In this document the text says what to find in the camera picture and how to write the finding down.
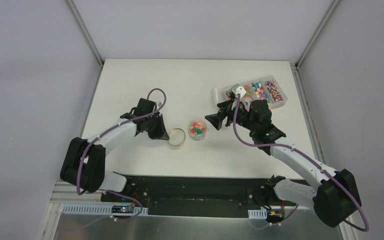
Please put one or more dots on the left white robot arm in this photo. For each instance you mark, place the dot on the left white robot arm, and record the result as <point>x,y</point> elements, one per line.
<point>84,165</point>

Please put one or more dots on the clear plastic scoop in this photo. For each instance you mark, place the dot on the clear plastic scoop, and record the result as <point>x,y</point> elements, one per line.
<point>218,96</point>

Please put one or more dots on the white cable duct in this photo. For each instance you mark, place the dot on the white cable duct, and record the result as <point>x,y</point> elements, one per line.
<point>124,210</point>
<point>258,214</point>

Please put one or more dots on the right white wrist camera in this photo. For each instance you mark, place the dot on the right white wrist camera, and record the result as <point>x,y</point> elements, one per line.
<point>239,90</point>

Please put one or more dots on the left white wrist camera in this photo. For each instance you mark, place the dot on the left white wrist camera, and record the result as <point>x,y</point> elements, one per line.
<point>160,105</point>

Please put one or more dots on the aluminium frame post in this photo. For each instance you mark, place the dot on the aluminium frame post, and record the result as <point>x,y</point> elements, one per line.
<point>82,27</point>
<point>317,32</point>

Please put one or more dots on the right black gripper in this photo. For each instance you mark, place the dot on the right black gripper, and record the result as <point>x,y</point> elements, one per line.
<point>216,119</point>

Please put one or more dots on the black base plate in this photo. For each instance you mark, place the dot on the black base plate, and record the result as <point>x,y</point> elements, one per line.
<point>212,197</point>

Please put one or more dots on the clear compartment candy box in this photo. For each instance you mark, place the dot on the clear compartment candy box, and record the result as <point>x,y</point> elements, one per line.
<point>262,88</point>

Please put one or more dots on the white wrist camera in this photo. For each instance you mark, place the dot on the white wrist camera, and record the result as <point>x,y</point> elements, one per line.
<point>160,105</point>
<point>239,90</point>

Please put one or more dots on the clear plastic jar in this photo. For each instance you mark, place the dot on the clear plastic jar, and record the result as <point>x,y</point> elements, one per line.
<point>197,130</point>

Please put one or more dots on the right white cable duct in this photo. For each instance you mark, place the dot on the right white cable duct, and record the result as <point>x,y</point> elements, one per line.
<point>258,214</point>

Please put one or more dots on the right aluminium frame post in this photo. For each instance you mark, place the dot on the right aluminium frame post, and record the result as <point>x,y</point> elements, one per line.
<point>317,32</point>

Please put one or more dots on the left aluminium frame post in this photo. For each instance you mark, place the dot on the left aluminium frame post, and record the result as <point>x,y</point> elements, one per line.
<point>82,27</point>

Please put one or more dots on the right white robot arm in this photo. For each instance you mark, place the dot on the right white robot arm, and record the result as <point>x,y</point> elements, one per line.
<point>332,194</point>

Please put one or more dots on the left white cable duct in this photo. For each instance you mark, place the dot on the left white cable duct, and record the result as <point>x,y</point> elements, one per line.
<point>124,210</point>

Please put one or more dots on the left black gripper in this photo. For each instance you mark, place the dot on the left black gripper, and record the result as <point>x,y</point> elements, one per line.
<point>152,123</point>

